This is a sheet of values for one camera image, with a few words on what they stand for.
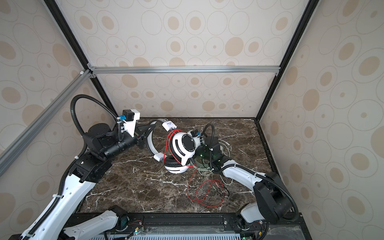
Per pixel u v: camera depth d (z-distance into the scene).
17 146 0.53
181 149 0.48
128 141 0.51
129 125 0.49
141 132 0.52
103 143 0.43
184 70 0.88
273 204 0.43
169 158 0.56
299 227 0.73
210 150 0.61
